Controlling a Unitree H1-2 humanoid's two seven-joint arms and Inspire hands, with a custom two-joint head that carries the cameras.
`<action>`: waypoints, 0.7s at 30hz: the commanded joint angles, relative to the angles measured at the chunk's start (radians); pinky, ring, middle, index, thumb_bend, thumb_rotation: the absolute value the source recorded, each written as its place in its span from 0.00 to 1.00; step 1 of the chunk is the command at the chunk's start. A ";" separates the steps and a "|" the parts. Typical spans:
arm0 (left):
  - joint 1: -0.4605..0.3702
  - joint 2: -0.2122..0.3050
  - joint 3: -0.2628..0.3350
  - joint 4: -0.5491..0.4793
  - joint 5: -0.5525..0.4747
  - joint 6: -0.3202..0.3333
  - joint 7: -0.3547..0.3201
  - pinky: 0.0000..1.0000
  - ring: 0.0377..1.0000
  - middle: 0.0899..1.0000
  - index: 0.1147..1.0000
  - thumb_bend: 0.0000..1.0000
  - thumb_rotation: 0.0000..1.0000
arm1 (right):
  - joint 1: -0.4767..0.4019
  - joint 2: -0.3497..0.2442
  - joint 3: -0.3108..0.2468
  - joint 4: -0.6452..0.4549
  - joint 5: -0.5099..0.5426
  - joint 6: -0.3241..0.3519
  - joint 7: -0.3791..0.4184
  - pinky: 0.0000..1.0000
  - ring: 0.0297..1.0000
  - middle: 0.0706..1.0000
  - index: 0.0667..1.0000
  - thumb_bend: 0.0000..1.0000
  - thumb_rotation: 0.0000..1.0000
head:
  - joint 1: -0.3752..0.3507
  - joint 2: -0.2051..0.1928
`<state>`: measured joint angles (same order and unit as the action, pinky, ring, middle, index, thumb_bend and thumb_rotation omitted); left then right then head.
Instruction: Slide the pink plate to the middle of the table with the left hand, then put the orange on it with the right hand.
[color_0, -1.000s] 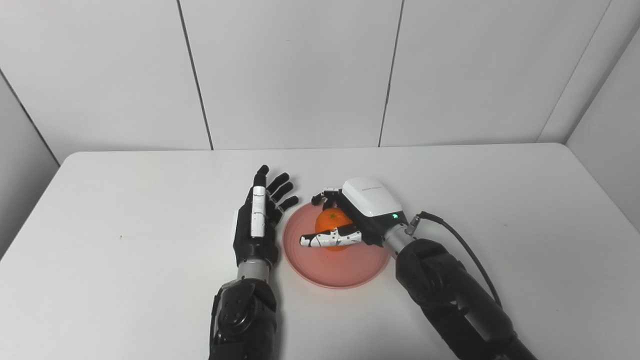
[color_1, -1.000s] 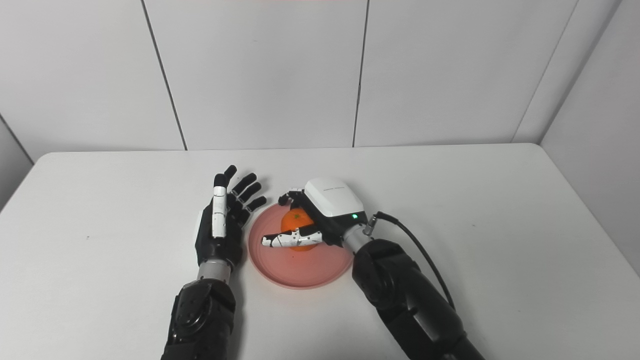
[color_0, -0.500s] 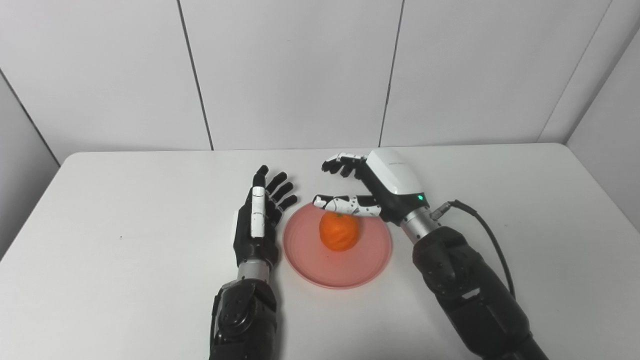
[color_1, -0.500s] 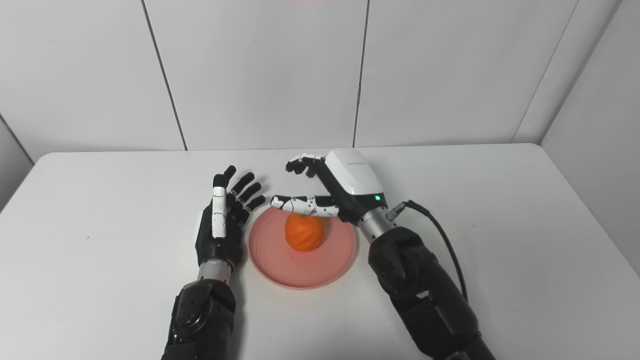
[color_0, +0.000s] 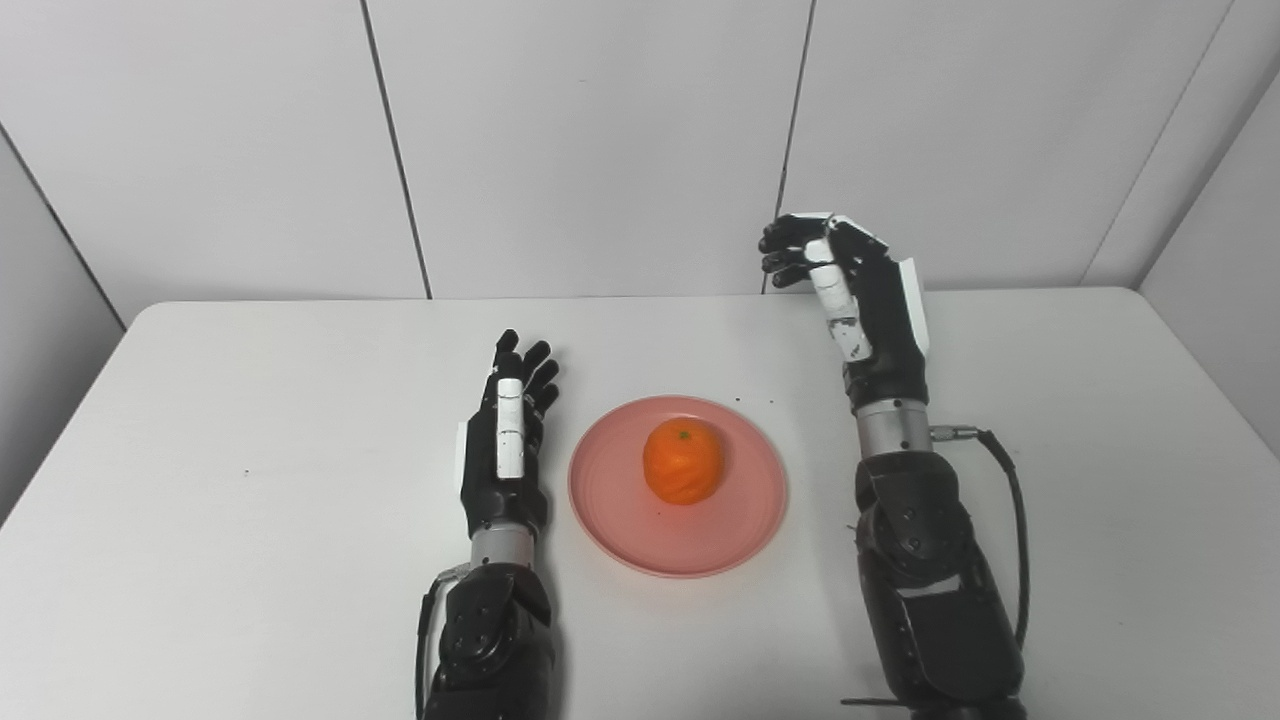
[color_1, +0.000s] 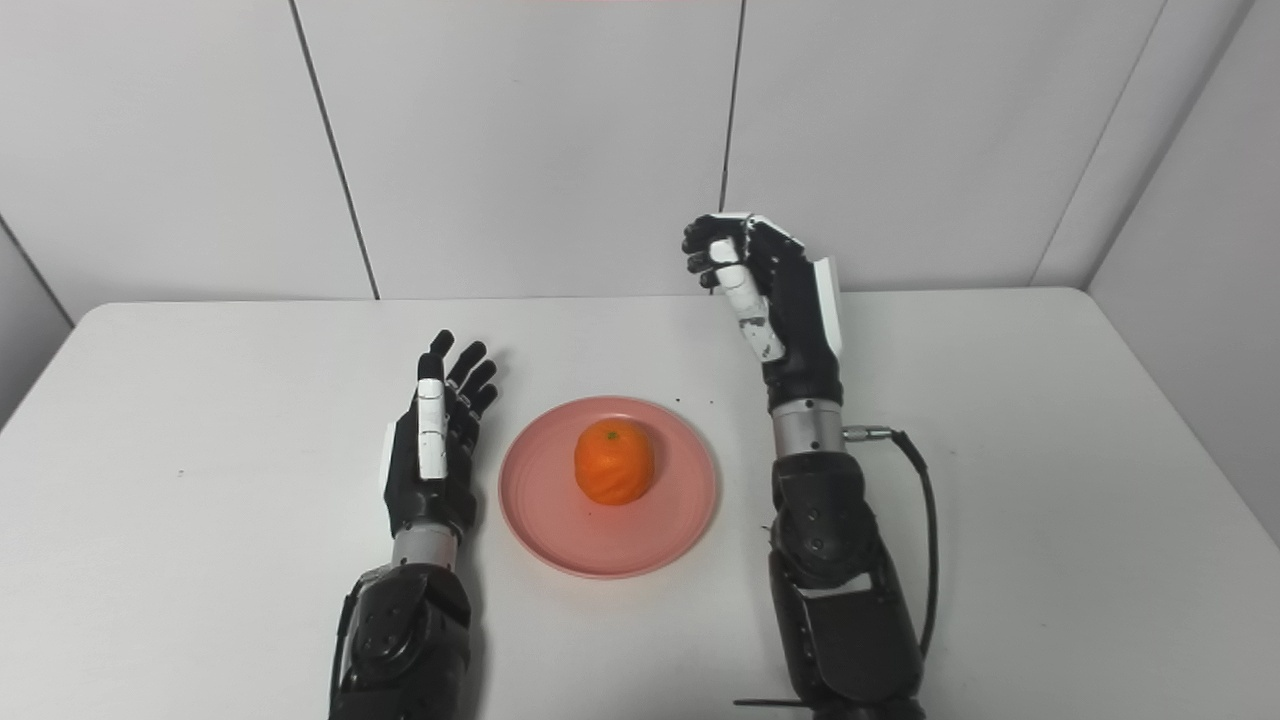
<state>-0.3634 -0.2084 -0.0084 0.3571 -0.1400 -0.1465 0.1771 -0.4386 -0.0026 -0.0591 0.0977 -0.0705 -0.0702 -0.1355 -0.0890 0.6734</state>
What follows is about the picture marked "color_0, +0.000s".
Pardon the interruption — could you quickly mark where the pink round plate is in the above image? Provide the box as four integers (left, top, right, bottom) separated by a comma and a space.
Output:
568, 395, 789, 580

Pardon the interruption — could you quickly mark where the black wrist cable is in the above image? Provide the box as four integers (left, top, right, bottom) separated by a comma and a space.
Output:
415, 565, 471, 720
930, 425, 1032, 651

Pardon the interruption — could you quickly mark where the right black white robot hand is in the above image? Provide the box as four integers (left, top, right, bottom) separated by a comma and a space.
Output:
758, 212, 931, 411

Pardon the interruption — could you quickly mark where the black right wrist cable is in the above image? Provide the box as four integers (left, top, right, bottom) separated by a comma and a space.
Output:
930, 425, 1032, 651

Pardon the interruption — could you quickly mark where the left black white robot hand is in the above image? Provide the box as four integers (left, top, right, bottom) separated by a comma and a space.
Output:
457, 329, 561, 541

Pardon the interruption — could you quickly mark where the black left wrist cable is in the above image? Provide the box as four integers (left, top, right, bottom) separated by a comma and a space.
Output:
415, 565, 471, 720

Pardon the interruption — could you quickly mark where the orange fruit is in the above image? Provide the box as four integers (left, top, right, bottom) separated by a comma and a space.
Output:
642, 417, 726, 506

